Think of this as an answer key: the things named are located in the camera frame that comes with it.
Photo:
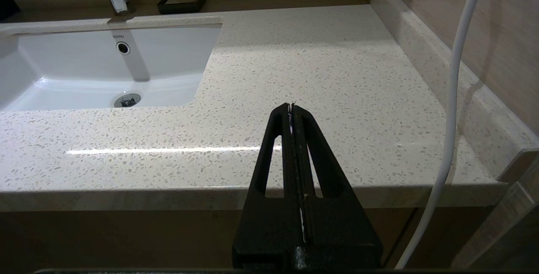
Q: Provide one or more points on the chrome sink drain stopper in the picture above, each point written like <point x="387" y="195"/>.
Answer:
<point x="127" y="100"/>

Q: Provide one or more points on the wooden vanity cabinet front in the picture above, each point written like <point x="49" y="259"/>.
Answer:
<point x="126" y="236"/>

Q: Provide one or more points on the metal door frame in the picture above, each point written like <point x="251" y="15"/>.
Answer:
<point x="505" y="206"/>

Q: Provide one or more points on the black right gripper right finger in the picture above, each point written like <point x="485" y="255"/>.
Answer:
<point x="341" y="227"/>

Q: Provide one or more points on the white ceramic sink basin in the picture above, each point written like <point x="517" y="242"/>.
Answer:
<point x="84" y="63"/>

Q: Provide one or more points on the black soap dish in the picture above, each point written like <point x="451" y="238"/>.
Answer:
<point x="181" y="8"/>

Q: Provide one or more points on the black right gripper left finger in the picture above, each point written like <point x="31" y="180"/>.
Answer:
<point x="265" y="227"/>

